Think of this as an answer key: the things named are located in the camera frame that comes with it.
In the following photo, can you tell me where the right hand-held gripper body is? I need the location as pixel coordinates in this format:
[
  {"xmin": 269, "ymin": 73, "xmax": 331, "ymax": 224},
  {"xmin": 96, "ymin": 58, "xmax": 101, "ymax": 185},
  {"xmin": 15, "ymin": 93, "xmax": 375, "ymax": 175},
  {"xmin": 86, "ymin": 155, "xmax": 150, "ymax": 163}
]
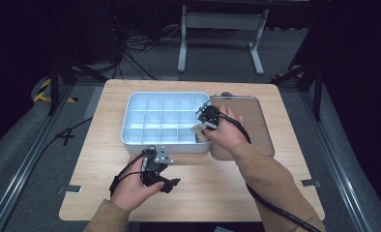
[{"xmin": 196, "ymin": 100, "xmax": 220, "ymax": 131}]

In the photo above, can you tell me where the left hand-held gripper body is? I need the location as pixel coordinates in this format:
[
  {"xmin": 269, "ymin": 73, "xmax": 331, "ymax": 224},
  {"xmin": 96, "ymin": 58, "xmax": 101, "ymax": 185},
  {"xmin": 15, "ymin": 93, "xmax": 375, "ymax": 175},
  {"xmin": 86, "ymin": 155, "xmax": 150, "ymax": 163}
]
[{"xmin": 140, "ymin": 145, "xmax": 175, "ymax": 187}]

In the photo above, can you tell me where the white compartment box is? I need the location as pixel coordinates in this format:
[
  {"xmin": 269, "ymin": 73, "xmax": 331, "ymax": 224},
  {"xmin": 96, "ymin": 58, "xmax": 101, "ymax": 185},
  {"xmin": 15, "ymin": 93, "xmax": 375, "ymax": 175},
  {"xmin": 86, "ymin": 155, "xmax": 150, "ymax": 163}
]
[{"xmin": 120, "ymin": 91, "xmax": 214, "ymax": 155}]

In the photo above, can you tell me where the person's right hand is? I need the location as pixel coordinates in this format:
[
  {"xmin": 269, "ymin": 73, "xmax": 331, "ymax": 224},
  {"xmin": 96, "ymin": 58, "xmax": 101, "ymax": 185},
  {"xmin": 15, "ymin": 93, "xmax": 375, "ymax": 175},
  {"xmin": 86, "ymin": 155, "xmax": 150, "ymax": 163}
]
[{"xmin": 204, "ymin": 105, "xmax": 247, "ymax": 153}]

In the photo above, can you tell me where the person's left hand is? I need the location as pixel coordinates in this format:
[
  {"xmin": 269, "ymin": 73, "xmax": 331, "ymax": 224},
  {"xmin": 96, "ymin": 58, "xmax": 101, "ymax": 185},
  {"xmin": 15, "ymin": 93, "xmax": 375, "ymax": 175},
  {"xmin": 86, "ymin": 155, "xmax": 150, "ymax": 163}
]
[{"xmin": 110, "ymin": 155, "xmax": 165, "ymax": 213}]

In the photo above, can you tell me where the grey tape piece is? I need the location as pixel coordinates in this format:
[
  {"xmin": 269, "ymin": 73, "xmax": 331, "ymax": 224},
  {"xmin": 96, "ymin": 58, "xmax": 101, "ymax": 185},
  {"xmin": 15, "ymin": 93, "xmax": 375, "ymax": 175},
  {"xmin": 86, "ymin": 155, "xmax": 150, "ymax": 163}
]
[
  {"xmin": 57, "ymin": 185, "xmax": 83, "ymax": 195},
  {"xmin": 301, "ymin": 179, "xmax": 322, "ymax": 188}
]

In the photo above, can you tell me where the black metal stand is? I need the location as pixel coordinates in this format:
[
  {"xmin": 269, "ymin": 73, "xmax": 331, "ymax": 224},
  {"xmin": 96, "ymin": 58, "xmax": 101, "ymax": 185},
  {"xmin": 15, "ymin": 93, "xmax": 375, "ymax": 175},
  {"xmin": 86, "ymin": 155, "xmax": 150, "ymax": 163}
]
[
  {"xmin": 47, "ymin": 54, "xmax": 109, "ymax": 116},
  {"xmin": 270, "ymin": 61, "xmax": 326, "ymax": 123}
]

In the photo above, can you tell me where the yellow black floor tape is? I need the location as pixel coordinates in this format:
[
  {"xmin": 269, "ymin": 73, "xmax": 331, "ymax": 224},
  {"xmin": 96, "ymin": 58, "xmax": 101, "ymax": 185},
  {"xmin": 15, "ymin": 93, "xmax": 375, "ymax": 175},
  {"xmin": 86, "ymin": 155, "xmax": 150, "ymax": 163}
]
[{"xmin": 33, "ymin": 77, "xmax": 78, "ymax": 104}]

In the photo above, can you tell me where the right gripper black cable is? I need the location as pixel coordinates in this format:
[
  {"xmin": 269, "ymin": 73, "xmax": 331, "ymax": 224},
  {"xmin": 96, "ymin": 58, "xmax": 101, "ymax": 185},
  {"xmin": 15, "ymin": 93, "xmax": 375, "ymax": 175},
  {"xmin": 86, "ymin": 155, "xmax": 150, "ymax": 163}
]
[{"xmin": 216, "ymin": 110, "xmax": 322, "ymax": 232}]

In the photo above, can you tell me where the white metal table frame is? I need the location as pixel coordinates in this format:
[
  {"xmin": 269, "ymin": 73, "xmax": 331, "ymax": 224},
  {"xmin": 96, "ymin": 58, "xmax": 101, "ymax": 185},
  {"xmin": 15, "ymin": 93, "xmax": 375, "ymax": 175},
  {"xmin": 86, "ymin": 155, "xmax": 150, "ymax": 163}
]
[{"xmin": 177, "ymin": 4, "xmax": 270, "ymax": 76}]

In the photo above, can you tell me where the bundle of floor cables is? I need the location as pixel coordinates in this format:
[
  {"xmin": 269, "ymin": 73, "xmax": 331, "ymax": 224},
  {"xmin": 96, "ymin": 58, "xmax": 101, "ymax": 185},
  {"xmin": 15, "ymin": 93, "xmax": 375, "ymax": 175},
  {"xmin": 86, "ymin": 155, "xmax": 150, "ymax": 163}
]
[{"xmin": 110, "ymin": 23, "xmax": 180, "ymax": 81}]

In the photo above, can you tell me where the black floor cable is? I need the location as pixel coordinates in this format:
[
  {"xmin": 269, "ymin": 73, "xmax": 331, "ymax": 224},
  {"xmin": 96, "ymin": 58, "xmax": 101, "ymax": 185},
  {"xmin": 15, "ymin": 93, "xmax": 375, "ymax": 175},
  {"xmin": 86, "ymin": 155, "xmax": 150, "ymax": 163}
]
[{"xmin": 0, "ymin": 117, "xmax": 94, "ymax": 232}]

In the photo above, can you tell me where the aluminium rail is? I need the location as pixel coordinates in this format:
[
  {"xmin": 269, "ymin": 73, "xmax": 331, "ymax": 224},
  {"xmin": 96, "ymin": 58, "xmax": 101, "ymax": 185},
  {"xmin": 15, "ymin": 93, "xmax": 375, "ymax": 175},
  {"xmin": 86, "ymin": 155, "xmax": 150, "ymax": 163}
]
[
  {"xmin": 0, "ymin": 84, "xmax": 76, "ymax": 232},
  {"xmin": 299, "ymin": 91, "xmax": 373, "ymax": 232}
]

